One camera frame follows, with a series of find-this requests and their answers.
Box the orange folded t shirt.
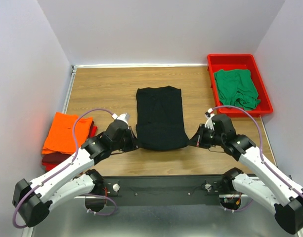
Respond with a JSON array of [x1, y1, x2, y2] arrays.
[[42, 112, 93, 155]]

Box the aluminium frame rail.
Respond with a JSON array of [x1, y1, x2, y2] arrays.
[[23, 196, 287, 237]]

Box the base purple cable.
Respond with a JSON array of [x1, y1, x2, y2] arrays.
[[84, 194, 118, 216], [224, 197, 254, 213]]

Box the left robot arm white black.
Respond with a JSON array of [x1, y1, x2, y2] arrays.
[[12, 114, 138, 228]]

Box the red plastic bin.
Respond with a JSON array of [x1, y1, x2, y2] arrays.
[[207, 54, 273, 118]]

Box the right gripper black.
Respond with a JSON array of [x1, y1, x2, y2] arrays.
[[186, 123, 224, 149]]

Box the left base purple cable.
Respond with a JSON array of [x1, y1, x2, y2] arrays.
[[84, 194, 118, 216]]

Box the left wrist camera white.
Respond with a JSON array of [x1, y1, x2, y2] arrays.
[[112, 113, 130, 123]]

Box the red folded t shirt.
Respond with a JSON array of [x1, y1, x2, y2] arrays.
[[45, 122, 97, 171]]

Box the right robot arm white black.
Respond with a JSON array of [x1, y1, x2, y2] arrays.
[[189, 110, 303, 235]]

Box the green t shirt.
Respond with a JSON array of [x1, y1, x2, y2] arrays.
[[214, 69, 260, 111]]

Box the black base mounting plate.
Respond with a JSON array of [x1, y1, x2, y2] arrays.
[[104, 175, 240, 207]]

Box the black t shirt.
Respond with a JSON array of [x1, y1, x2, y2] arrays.
[[136, 86, 188, 151]]

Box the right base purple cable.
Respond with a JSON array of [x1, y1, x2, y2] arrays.
[[224, 197, 254, 213]]

